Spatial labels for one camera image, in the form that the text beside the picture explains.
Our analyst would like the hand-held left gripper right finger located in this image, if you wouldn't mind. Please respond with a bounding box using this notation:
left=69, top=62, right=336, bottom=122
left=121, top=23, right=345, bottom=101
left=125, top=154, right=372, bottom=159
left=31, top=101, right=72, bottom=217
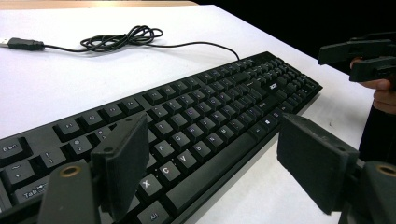
left=276, top=112, right=361, bottom=216

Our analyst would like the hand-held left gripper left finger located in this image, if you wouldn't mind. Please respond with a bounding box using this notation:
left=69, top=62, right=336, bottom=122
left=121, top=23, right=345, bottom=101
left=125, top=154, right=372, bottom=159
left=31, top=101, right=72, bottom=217
left=90, top=111, right=150, bottom=222

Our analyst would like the black computer keyboard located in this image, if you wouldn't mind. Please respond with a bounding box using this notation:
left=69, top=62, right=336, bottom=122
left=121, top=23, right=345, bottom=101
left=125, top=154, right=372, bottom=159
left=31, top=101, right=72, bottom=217
left=0, top=50, right=323, bottom=224

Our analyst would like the black keyboard cable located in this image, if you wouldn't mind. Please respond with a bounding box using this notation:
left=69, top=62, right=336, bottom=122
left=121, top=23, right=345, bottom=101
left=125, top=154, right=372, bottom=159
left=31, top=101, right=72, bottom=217
left=0, top=25, right=241, bottom=62

